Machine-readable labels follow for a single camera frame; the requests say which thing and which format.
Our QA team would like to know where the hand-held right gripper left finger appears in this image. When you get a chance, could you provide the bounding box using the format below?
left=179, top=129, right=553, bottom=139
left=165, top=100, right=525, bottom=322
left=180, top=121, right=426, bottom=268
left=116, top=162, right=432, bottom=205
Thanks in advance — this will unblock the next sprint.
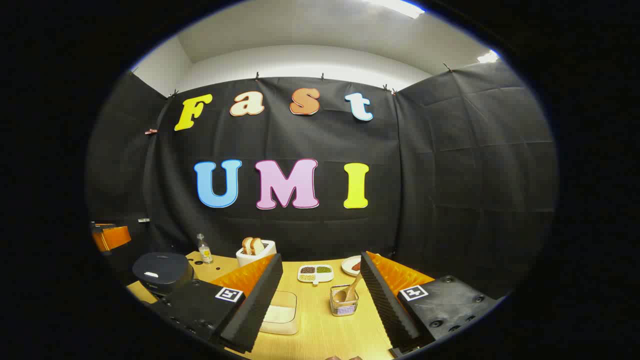
left=149, top=252, right=284, bottom=355

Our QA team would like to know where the white round plate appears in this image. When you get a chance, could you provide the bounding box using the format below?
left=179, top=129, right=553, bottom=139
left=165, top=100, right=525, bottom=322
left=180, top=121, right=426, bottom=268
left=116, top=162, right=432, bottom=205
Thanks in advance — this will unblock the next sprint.
left=341, top=255, right=363, bottom=277

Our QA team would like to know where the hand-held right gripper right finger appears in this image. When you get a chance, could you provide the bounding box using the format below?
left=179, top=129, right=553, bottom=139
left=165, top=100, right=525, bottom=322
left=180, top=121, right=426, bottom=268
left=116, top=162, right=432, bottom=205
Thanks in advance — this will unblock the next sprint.
left=360, top=251, right=503, bottom=357

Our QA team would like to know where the metal wire chopstick holder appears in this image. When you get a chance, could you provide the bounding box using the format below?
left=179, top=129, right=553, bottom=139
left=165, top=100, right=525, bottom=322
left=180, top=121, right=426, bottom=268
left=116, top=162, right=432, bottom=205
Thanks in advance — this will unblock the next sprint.
left=329, top=284, right=360, bottom=317

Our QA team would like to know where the black rice cooker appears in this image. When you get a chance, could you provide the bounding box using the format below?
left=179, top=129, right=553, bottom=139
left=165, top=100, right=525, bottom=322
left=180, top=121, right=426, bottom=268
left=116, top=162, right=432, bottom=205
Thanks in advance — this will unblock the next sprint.
left=132, top=251, right=196, bottom=296

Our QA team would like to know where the white toaster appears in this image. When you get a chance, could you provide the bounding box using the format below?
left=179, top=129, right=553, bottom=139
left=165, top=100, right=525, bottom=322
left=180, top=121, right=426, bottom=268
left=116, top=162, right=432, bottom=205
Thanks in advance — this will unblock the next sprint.
left=235, top=240, right=277, bottom=268

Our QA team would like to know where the white divided dish of beans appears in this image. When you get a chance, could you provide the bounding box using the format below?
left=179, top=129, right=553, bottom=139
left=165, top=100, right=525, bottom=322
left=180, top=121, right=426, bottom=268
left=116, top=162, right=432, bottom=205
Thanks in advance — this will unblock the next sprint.
left=297, top=264, right=335, bottom=286

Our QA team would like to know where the wooden spoon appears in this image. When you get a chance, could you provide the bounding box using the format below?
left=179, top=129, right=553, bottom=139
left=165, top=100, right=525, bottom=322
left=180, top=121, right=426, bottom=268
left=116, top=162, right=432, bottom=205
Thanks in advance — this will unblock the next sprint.
left=334, top=272, right=365, bottom=304

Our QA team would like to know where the clear box of rice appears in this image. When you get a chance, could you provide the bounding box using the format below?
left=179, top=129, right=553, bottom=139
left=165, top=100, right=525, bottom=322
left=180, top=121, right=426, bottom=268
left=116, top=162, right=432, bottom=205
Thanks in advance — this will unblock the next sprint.
left=259, top=291, right=300, bottom=336

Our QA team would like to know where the small clear glass bottle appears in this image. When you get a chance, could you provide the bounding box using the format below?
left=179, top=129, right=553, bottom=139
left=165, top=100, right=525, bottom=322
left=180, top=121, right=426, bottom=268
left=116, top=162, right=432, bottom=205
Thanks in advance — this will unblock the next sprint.
left=196, top=233, right=214, bottom=264

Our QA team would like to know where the black backdrop cloth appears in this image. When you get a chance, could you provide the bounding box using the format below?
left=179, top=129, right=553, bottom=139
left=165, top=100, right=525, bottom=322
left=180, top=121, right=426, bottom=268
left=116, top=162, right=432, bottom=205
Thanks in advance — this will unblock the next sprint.
left=85, top=60, right=558, bottom=301

